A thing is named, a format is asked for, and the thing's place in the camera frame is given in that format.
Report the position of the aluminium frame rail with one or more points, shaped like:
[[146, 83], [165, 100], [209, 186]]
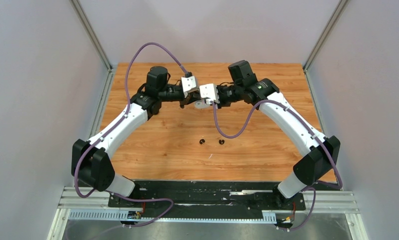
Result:
[[317, 204]]

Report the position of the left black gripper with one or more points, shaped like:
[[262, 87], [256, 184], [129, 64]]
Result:
[[192, 97]]

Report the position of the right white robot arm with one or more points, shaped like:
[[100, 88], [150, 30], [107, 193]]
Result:
[[319, 152]]

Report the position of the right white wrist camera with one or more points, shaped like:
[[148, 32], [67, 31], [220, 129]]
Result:
[[209, 93]]

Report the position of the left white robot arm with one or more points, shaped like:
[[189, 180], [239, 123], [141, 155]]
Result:
[[91, 159]]

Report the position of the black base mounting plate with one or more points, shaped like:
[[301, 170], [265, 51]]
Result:
[[202, 198]]

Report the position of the white earbud charging case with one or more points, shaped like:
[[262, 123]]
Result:
[[200, 104]]

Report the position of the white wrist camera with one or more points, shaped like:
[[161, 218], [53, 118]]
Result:
[[189, 85], [209, 93]]

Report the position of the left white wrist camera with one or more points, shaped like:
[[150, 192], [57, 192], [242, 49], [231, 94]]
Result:
[[189, 85]]

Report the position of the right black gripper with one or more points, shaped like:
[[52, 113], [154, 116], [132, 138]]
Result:
[[221, 104]]

